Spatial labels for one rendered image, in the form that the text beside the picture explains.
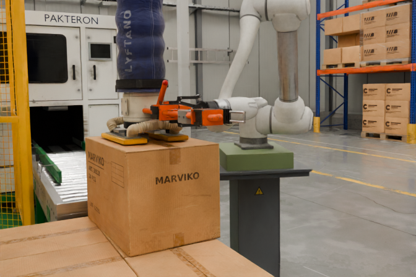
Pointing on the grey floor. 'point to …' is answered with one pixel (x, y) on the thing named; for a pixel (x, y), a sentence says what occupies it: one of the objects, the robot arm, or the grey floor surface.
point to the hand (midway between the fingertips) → (168, 112)
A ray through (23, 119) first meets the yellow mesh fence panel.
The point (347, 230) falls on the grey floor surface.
